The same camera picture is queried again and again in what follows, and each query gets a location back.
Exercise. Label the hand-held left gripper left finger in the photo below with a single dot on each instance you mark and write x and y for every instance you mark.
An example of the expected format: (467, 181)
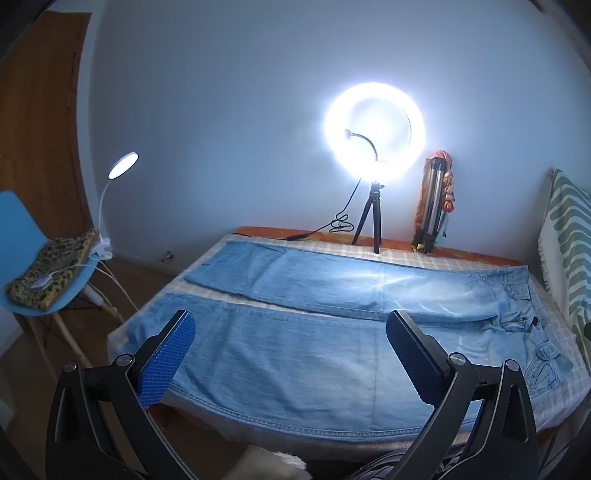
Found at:
(166, 360)

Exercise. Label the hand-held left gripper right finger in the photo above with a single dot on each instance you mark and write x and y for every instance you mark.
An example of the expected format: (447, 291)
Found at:
(418, 369)

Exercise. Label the light blue denim pants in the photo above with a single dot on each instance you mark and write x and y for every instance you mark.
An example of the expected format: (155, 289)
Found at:
(300, 360)

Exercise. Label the metal door stopper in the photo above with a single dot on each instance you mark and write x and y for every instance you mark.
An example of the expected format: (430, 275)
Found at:
(167, 256)

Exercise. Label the pale checked blanket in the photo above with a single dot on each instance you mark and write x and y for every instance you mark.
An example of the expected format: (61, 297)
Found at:
(554, 392)

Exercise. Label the white fluffy rug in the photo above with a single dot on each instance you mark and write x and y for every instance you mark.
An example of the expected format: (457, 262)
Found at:
(268, 464)

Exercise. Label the leopard print cushion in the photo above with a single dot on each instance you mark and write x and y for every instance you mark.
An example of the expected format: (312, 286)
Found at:
(60, 258)

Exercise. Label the black mini tripod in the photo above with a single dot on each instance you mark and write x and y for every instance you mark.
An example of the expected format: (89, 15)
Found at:
(376, 217)

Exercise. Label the blue chair with wooden legs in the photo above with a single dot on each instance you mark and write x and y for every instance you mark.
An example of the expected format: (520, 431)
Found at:
(18, 230)

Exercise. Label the green striped pillow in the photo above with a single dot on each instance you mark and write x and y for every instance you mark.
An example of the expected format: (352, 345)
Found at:
(570, 240)

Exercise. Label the white clip lamp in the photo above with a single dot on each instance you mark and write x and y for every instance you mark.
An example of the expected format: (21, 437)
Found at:
(122, 164)

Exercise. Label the black gooseneck phone holder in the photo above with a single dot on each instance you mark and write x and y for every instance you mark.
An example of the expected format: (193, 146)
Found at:
(367, 141)

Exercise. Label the wooden door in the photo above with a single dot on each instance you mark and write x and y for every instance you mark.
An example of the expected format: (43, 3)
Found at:
(41, 115)

